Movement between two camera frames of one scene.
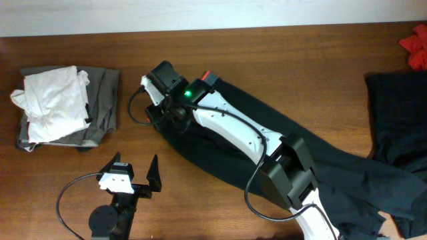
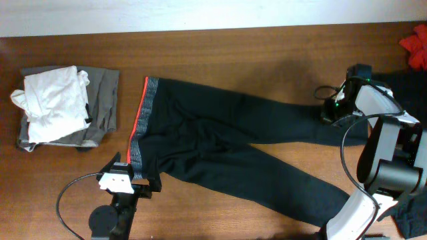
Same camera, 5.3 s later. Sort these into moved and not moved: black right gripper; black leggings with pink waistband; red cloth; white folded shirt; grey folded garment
Moved: black leggings with pink waistband; black right gripper
Not moved: white folded shirt; grey folded garment; red cloth
